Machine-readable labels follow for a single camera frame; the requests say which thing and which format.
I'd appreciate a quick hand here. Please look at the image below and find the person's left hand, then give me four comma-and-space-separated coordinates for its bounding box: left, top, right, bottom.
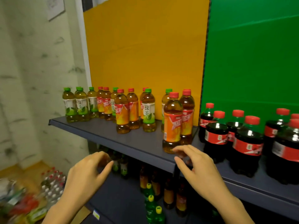
59, 151, 114, 208

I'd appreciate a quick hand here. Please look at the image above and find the person's right hand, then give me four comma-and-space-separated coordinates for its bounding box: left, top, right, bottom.
172, 144, 234, 206

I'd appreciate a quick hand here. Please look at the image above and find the red-capped black cola bottle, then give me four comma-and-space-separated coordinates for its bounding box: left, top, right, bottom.
230, 116, 264, 178
203, 110, 229, 164
266, 119, 299, 185

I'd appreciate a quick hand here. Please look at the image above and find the group of dark cola bottles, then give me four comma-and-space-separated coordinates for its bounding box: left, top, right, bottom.
198, 103, 299, 161

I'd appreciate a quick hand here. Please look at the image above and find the cluster of small white bottles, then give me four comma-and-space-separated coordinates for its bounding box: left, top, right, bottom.
41, 166, 67, 208

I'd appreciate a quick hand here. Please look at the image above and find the green snack box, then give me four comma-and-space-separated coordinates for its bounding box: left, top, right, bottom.
27, 206, 48, 222

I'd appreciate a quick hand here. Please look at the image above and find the red snack packet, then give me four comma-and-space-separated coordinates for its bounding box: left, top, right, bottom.
8, 194, 39, 216

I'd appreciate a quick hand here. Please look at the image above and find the pile of white plastic bags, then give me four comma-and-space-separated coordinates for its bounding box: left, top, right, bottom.
0, 177, 26, 201

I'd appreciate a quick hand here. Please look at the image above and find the orange backing board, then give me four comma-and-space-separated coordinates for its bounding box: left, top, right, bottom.
83, 0, 211, 126

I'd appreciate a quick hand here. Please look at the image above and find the white paper notice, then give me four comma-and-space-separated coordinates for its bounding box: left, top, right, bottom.
45, 0, 66, 21

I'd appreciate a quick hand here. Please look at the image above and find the white shelf side post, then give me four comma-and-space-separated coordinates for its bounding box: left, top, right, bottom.
74, 0, 93, 88

